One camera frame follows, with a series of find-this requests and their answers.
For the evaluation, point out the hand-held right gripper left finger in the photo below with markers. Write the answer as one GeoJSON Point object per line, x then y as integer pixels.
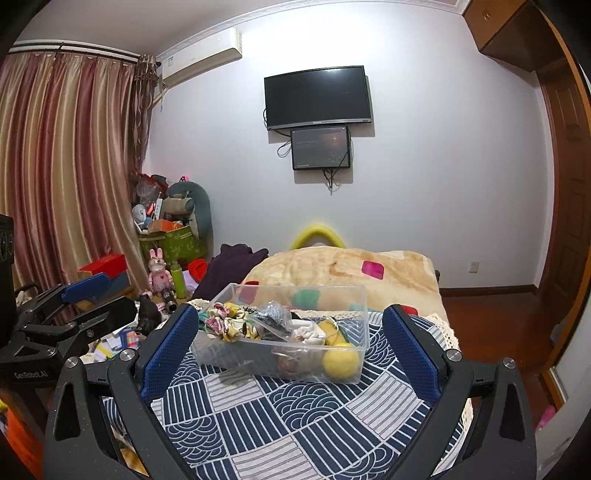
{"type": "Point", "coordinates": [168, 350]}

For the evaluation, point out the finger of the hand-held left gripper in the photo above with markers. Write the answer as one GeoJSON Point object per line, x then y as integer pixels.
{"type": "Point", "coordinates": [83, 288]}
{"type": "Point", "coordinates": [111, 316]}

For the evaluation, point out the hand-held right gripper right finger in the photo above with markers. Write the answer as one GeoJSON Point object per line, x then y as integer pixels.
{"type": "Point", "coordinates": [411, 350]}

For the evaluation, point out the green floral scrunchie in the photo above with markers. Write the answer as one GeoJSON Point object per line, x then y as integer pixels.
{"type": "Point", "coordinates": [228, 323]}

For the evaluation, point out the green and yellow sponge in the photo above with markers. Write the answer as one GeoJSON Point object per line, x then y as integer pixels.
{"type": "Point", "coordinates": [341, 362]}

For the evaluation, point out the clear plastic storage box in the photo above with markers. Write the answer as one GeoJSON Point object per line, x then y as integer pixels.
{"type": "Point", "coordinates": [240, 355]}

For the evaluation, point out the red soft item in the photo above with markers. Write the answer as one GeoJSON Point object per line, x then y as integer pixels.
{"type": "Point", "coordinates": [197, 270]}

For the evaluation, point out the pile of scattered papers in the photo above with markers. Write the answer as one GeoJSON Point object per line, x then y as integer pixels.
{"type": "Point", "coordinates": [117, 344]}

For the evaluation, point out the red box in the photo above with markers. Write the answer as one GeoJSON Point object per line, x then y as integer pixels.
{"type": "Point", "coordinates": [104, 265]}

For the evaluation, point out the dark blue box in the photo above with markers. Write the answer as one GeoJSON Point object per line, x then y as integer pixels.
{"type": "Point", "coordinates": [120, 284]}

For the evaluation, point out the black flashlight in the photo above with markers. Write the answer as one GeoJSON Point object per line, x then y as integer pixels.
{"type": "Point", "coordinates": [167, 299]}

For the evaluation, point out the pink rabbit toy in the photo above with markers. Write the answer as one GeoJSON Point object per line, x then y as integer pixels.
{"type": "Point", "coordinates": [159, 272]}

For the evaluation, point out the green bottle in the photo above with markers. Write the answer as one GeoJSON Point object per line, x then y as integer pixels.
{"type": "Point", "coordinates": [179, 284]}

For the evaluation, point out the beige patterned blanket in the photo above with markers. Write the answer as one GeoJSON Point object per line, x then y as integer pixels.
{"type": "Point", "coordinates": [401, 281]}

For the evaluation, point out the green storage box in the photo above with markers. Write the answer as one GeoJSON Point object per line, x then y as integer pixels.
{"type": "Point", "coordinates": [175, 247]}

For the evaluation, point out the dark clothes pile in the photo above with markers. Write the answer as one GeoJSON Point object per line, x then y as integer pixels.
{"type": "Point", "coordinates": [226, 267]}

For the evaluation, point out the pile of toys and bags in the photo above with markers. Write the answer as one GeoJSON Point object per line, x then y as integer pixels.
{"type": "Point", "coordinates": [147, 198]}

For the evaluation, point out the striped brown curtain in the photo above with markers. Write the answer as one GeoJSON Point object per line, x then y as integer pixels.
{"type": "Point", "coordinates": [69, 175]}

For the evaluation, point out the blue wave patterned cloth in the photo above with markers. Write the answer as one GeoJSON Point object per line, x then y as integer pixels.
{"type": "Point", "coordinates": [300, 429]}

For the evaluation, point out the white curtain track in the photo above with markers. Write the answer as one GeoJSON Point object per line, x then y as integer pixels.
{"type": "Point", "coordinates": [83, 50]}

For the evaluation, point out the white air conditioner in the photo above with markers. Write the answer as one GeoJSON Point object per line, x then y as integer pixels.
{"type": "Point", "coordinates": [203, 55]}

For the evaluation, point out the wooden overhead cabinet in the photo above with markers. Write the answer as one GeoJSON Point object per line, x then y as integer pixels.
{"type": "Point", "coordinates": [512, 27]}

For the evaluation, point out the white wall socket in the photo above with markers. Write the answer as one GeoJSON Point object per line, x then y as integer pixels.
{"type": "Point", "coordinates": [474, 266]}

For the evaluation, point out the small black wall monitor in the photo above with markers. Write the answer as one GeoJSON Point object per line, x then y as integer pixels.
{"type": "Point", "coordinates": [321, 147]}

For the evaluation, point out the wooden door frame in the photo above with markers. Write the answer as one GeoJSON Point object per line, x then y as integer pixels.
{"type": "Point", "coordinates": [561, 184]}

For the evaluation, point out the black wall television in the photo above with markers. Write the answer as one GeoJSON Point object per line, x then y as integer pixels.
{"type": "Point", "coordinates": [318, 97]}

